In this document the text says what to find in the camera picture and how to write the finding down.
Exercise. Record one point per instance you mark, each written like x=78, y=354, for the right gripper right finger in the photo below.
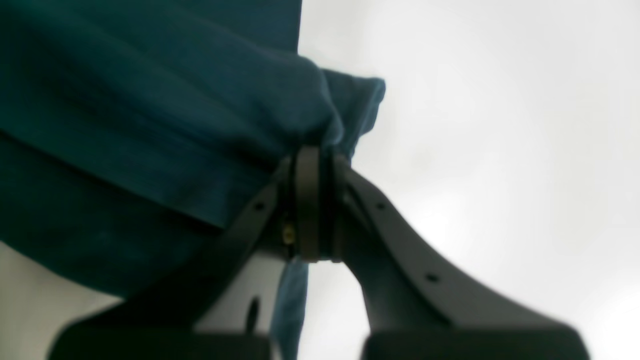
x=419, y=305

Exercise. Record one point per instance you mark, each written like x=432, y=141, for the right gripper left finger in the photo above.
x=221, y=304

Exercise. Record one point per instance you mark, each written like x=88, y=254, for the dark teal T-shirt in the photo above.
x=133, y=131

